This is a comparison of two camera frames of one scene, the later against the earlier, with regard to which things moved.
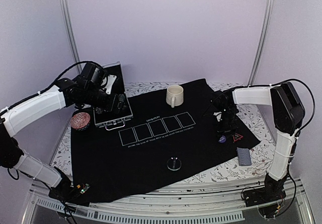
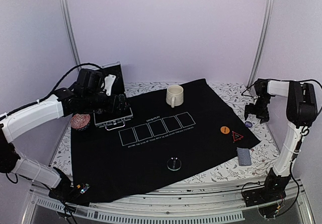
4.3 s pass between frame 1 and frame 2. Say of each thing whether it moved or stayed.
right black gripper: moved
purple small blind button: moved
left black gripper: stayed
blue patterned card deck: stayed
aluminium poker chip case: stayed
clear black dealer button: stayed
